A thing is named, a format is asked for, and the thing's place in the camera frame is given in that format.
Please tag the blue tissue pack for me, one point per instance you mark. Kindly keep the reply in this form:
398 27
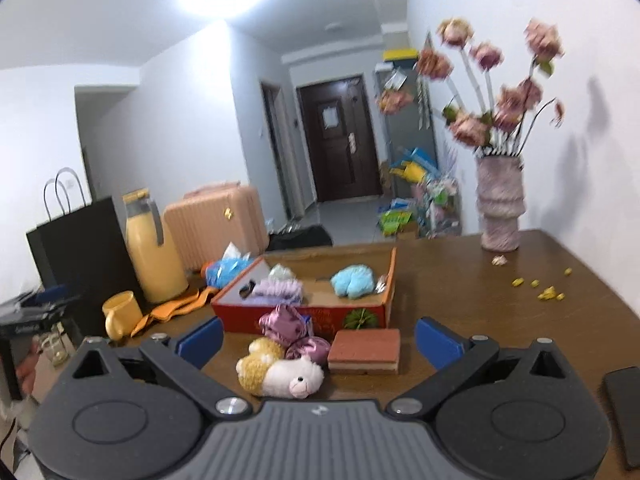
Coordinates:
220 273

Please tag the pink ribbed suitcase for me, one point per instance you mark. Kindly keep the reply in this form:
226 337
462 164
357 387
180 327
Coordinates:
205 222

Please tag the black stool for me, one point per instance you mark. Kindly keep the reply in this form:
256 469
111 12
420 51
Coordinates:
299 238

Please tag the grey refrigerator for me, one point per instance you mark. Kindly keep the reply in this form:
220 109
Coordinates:
411 128

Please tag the mauve satin scrunchie bonnet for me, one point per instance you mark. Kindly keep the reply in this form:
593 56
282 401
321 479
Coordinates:
294 332

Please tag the black paper shopping bag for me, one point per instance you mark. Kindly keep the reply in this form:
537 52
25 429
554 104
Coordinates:
84 251

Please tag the iridescent plastic ball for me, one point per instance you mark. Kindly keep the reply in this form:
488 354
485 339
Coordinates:
281 273

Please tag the lilac fluffy towel roll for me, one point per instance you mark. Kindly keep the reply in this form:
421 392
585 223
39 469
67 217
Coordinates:
270 292

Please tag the clear drinking glass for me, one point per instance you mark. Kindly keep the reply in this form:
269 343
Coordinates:
53 347

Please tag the red brown sponge block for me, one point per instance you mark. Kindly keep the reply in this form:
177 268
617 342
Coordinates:
365 352

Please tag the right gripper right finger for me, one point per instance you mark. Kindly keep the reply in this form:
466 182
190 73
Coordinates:
457 361

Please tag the black smartphone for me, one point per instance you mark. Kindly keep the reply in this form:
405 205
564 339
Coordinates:
622 387

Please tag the yellow blue bag pile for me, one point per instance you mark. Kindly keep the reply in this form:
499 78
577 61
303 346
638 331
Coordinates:
415 166

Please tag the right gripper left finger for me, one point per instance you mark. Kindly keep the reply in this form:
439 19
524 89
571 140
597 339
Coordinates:
179 361

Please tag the pink ribbed vase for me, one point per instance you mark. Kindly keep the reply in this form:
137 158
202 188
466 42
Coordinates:
500 201

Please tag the white yellow sheep plush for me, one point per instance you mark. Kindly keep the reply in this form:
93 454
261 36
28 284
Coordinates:
265 372

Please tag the small snack wrapper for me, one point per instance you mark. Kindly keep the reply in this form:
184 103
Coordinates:
381 284

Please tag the yellow dried petals crumbs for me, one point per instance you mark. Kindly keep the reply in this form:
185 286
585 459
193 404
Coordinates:
548 293

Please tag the yellow thermos jug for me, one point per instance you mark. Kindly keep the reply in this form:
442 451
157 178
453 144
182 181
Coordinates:
152 249

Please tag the light blue fluffy plush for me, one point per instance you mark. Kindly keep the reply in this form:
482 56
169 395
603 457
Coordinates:
353 282

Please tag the dried pink roses bouquet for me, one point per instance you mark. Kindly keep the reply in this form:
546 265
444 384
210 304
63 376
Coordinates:
508 115

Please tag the person left hand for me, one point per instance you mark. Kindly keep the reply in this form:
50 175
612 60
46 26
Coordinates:
26 370

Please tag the dark brown entrance door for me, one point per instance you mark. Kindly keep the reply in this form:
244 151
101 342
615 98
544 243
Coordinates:
340 139

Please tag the red orange cardboard box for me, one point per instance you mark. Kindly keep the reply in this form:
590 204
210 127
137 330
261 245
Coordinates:
314 267

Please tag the yellow ceramic mug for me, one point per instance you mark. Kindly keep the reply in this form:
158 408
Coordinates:
122 315

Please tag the wire storage rack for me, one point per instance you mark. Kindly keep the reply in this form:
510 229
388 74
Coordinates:
438 207

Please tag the fallen pink petal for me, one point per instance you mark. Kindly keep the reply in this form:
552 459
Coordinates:
499 260

